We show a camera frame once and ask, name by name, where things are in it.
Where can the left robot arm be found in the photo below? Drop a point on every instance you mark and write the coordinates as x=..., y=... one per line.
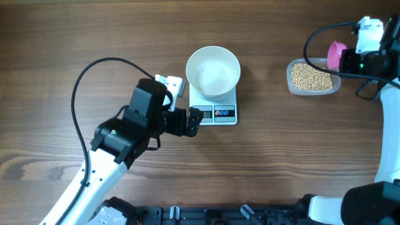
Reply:
x=116, y=144

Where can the white bowl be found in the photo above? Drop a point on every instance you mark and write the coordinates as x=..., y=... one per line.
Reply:
x=213, y=71

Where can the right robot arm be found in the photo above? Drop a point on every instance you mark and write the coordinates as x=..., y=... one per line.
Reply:
x=375, y=59

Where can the white digital kitchen scale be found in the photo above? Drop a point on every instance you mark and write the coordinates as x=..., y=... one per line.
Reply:
x=217, y=112

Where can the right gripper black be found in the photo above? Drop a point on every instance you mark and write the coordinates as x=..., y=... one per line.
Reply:
x=347, y=56

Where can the clear plastic container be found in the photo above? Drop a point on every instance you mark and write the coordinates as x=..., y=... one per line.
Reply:
x=336, y=83

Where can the pile of soybeans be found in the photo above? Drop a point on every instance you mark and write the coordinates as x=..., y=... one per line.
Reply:
x=306, y=77

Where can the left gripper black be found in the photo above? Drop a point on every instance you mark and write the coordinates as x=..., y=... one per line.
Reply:
x=179, y=128

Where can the pink measuring scoop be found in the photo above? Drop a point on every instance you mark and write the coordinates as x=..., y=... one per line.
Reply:
x=334, y=55

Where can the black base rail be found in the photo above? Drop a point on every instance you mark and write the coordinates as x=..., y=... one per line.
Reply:
x=218, y=215

